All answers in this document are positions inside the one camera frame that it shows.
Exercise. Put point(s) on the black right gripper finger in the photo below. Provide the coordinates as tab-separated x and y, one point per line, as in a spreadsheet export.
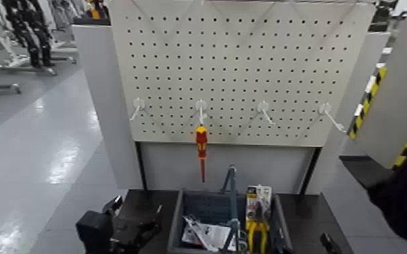
328	244

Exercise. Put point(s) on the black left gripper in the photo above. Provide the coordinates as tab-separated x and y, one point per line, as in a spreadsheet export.
93	232

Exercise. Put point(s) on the red yellow screwdriver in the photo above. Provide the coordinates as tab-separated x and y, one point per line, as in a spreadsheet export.
201	142

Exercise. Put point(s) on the dark blue-grey plastic crate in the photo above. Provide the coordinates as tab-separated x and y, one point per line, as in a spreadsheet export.
175	230

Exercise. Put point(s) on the yellow pliers in package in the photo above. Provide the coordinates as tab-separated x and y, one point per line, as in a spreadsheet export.
257	212

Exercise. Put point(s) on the white packaged tool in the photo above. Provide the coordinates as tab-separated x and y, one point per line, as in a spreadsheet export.
214	236

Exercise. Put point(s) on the grey back panel under pegboard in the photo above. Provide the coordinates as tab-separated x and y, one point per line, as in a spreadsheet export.
224	166

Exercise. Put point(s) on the grey partition panel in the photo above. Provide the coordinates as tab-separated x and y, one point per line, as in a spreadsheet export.
352	88
104	106

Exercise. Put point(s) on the white pegboard hook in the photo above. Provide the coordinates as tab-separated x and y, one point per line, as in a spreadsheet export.
138	104
201	105
263	106
325	108

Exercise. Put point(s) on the grey panel with hazard tape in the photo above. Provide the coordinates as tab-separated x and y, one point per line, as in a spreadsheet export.
402	81

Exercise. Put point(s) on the light grey pegboard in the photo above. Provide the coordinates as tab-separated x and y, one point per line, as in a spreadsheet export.
246	76

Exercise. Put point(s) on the black robot on stand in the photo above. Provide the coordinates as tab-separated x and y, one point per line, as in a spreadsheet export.
29	32

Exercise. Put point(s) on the grey wheeled base frame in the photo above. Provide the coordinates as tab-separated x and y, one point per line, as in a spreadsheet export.
26	68

